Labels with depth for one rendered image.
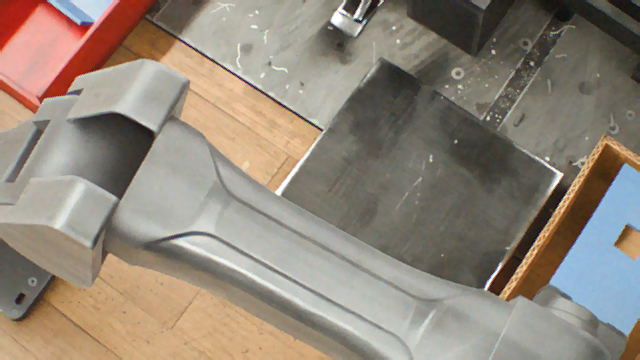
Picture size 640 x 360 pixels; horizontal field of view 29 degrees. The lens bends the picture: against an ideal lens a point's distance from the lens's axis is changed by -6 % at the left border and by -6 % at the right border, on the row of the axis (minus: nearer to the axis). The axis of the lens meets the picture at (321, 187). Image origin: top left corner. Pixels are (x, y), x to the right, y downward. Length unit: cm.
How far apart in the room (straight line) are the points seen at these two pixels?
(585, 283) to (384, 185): 18
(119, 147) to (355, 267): 14
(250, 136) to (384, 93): 11
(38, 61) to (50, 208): 49
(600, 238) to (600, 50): 21
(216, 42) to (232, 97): 5
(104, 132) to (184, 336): 35
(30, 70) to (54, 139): 41
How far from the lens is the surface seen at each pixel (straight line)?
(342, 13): 96
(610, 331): 77
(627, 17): 100
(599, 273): 90
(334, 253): 58
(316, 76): 103
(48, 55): 106
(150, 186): 58
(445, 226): 97
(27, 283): 99
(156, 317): 97
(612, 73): 106
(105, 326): 98
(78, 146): 64
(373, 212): 97
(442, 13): 101
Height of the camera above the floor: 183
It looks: 69 degrees down
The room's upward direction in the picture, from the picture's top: 1 degrees counter-clockwise
